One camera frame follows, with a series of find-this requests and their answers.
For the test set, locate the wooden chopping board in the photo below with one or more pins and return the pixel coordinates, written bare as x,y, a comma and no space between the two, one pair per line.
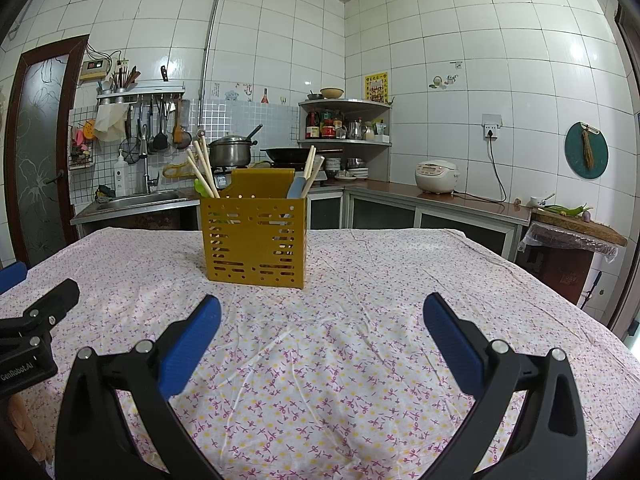
580,227

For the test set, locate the steel gas stove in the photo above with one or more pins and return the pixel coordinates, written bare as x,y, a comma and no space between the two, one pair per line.
330,177

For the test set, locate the stack of dishes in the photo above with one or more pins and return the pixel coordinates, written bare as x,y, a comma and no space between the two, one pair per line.
350,172

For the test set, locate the yellow wall poster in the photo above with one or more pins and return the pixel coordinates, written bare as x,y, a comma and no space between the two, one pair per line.
377,87

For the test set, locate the dark red sauce bottle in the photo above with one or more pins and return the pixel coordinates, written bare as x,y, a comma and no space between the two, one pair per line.
312,130

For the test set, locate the floral tablecloth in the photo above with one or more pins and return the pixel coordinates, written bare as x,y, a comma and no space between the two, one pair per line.
350,335

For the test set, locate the round green cutting board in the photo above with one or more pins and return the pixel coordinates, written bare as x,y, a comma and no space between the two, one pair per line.
575,150

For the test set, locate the plastic covered side table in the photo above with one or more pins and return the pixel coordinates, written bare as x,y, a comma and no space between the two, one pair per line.
565,260

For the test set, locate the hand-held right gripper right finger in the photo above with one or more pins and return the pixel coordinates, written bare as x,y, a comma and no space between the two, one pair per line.
455,345

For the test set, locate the small steel kettle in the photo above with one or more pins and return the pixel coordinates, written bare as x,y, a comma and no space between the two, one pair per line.
355,131

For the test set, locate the kitchen counter cabinet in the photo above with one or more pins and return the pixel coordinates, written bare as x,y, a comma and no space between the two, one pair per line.
400,200

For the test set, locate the white wall socket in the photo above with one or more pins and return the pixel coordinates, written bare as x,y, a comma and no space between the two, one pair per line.
491,125

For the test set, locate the white rice cooker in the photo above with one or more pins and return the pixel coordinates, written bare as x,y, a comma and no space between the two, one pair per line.
437,177

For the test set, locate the wooden hanging ladle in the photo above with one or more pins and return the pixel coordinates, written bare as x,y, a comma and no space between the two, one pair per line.
178,132

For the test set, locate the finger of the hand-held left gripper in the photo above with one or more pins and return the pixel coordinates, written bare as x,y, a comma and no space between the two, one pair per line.
12,277
55,302

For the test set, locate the small white cup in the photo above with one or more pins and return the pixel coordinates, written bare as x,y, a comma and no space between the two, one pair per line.
539,202

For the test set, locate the dark dish cloth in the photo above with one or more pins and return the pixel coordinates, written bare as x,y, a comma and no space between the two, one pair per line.
105,191

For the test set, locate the brown framed glass door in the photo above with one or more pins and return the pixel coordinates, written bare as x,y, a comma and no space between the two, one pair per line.
40,160

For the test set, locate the steel corner shelf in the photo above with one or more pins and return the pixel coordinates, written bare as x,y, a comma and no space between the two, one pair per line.
360,144

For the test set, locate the black wok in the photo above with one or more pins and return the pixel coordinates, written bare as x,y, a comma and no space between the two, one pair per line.
290,154

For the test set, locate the person's left hand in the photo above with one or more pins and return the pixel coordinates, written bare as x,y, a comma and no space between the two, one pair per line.
30,425

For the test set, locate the black hanging spatula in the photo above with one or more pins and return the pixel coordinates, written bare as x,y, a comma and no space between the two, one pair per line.
160,142

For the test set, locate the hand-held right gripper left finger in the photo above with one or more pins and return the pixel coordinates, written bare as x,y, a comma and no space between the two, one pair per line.
190,340

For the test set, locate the green chili peppers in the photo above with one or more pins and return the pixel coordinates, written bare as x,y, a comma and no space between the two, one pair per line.
570,209

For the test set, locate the steel sink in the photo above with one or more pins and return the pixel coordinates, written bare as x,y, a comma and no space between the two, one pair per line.
140,201

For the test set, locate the steel wall utensil rack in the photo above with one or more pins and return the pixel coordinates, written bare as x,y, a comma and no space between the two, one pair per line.
145,94

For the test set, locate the steel faucet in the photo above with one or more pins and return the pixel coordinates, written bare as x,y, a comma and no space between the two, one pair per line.
146,170

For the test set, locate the red label sauce bottle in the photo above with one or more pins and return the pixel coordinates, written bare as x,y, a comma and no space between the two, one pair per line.
328,130

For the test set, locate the steel wall pipe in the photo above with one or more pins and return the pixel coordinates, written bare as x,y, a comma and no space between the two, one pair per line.
212,25

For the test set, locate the white plastic bag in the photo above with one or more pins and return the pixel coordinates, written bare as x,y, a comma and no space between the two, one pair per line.
109,122

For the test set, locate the white soap bottle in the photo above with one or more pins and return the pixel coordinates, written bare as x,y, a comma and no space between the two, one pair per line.
120,177

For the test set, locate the beige wall control box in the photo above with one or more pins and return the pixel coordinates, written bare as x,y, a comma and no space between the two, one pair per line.
95,69

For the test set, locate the beige bowl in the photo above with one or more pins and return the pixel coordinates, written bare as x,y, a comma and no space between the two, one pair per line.
332,93

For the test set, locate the steel pot with lid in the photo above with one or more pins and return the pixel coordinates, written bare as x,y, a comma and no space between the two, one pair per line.
230,152

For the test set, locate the steel cutlery canister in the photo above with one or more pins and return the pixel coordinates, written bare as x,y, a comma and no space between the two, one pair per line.
122,82

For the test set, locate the yellow perforated utensil holder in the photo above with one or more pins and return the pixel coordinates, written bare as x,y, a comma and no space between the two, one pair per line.
255,240

